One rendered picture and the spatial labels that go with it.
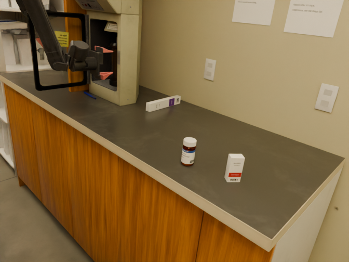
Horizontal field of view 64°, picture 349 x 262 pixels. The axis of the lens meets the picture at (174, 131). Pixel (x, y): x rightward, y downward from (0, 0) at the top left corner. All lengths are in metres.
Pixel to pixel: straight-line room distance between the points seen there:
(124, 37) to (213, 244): 1.05
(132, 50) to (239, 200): 0.99
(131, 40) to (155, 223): 0.92
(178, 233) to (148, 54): 1.29
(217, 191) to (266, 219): 0.17
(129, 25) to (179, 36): 0.38
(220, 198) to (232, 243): 0.13
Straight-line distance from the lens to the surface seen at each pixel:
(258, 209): 0.87
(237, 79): 1.55
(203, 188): 0.90
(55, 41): 1.20
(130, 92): 1.59
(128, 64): 1.55
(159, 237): 1.17
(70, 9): 1.77
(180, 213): 1.01
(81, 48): 1.21
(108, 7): 1.49
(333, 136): 1.41
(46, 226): 2.23
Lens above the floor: 1.44
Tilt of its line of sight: 23 degrees down
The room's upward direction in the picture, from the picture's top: 6 degrees clockwise
